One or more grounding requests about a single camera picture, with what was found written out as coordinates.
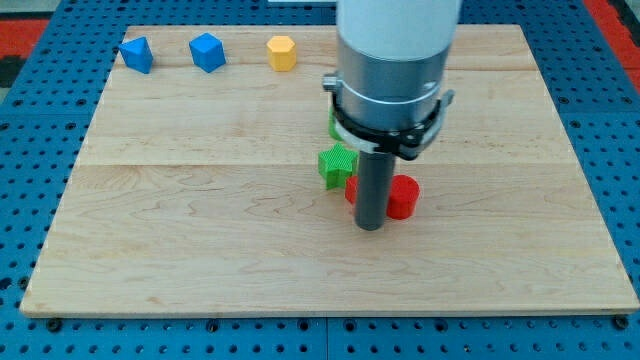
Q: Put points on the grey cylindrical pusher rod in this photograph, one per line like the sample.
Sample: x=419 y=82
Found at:
x=375 y=173

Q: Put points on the red circle block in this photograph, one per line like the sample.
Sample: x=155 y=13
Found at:
x=403 y=197

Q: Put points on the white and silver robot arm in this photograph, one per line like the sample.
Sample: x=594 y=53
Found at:
x=386 y=95

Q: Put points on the green block behind arm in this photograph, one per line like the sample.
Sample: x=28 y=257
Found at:
x=332 y=121

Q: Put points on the red block behind rod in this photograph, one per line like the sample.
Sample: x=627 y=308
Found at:
x=350 y=191

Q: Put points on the green star block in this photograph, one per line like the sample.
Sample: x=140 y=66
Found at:
x=336 y=165

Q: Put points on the yellow hexagon block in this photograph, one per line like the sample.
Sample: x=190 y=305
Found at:
x=281 y=52

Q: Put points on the wooden board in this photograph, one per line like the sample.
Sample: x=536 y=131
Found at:
x=197 y=195

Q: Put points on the blue cube block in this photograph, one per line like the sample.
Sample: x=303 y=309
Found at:
x=207 y=52

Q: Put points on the blue triangle block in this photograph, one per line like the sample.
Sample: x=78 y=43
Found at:
x=137 y=54

